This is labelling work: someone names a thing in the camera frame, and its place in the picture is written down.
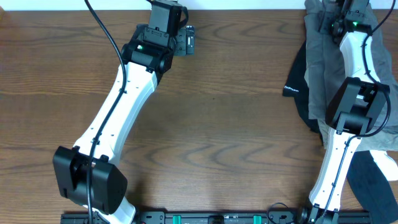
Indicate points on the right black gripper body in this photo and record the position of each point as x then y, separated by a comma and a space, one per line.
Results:
329, 21

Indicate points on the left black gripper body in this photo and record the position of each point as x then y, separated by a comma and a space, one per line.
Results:
185, 44

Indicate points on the grey shorts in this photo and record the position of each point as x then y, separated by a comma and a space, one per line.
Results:
321, 51

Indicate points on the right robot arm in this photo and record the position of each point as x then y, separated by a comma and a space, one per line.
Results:
352, 112

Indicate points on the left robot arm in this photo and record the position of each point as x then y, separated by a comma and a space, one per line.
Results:
88, 173

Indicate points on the black garment with logo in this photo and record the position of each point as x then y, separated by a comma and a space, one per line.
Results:
297, 88

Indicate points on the khaki shorts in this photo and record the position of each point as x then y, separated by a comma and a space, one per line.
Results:
379, 140

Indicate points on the white garment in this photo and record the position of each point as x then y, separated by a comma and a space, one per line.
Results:
386, 164

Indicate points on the dark navy garment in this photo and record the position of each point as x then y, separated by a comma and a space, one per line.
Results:
371, 188

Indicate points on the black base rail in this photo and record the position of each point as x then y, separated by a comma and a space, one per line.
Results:
156, 217

